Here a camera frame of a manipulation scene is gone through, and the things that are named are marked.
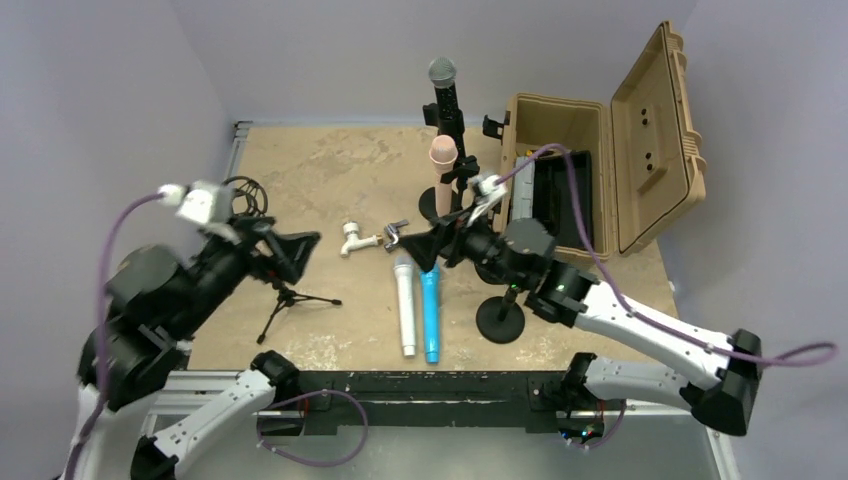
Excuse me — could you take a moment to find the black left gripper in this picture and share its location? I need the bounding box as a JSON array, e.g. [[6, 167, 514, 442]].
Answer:
[[173, 213, 320, 334]]

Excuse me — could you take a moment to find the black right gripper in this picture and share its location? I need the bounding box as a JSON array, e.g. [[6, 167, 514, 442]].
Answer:
[[398, 199, 527, 292]]

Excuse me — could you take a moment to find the white microphone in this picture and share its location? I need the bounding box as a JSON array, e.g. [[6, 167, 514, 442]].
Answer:
[[393, 255, 416, 358]]

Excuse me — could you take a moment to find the blue microphone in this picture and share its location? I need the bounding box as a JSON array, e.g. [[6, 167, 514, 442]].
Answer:
[[419, 265, 440, 365]]

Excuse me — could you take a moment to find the black tripod shock mount stand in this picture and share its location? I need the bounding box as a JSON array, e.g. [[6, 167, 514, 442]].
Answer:
[[223, 175, 343, 345]]

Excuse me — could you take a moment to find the black round-base shock mount stand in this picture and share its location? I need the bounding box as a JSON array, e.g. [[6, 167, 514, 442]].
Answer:
[[475, 265, 528, 344]]

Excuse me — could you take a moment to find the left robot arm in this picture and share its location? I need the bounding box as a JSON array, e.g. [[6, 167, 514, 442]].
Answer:
[[63, 217, 321, 479]]

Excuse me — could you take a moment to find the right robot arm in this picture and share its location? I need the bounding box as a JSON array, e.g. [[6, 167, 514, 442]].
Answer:
[[398, 214, 762, 437]]

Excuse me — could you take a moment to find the black clip stand pink mic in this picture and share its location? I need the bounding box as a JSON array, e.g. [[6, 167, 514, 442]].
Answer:
[[429, 156, 480, 226]]

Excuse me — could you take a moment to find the pink microphone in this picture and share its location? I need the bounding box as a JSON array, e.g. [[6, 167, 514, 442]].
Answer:
[[429, 135, 459, 217]]

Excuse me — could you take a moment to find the black stand glitter mic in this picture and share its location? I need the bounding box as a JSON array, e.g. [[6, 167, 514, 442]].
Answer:
[[419, 99, 466, 221]]

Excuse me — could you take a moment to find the black glitter microphone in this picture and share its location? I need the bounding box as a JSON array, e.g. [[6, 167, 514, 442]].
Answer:
[[422, 57, 466, 158]]

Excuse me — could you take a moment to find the chrome metal faucet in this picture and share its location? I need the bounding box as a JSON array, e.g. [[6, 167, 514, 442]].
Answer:
[[383, 219, 409, 253]]

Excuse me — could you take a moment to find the white plastic faucet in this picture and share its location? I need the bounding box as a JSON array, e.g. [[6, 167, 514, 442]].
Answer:
[[339, 221, 383, 258]]

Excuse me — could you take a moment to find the grey plastic box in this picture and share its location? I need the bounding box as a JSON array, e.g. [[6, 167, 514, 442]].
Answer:
[[510, 162, 535, 221]]

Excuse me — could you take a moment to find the black tray insert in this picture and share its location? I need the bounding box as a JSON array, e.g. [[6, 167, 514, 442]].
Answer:
[[532, 150, 593, 249]]

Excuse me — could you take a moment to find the yellow black screwdriver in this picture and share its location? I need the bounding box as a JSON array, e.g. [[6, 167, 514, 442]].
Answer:
[[526, 149, 560, 160]]

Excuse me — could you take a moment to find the tan plastic tool case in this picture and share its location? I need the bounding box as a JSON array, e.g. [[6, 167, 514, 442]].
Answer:
[[499, 21, 706, 261]]

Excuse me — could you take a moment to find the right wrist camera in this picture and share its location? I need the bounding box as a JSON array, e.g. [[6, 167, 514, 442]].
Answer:
[[465, 174, 508, 227]]

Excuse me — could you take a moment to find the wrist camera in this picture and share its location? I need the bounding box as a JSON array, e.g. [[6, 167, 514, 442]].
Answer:
[[157, 180, 240, 244], [465, 174, 508, 227]]

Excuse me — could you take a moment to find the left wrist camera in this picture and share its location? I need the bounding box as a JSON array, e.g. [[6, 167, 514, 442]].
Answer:
[[157, 180, 240, 244]]

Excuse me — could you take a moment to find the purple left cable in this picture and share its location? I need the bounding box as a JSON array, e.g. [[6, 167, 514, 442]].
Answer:
[[59, 192, 167, 480]]

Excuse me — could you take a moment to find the purple cable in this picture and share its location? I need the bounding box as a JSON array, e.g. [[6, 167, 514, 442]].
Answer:
[[493, 143, 839, 369], [59, 192, 167, 480]]

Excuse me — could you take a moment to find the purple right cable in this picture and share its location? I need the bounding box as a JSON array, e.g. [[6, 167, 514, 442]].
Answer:
[[493, 143, 839, 369]]

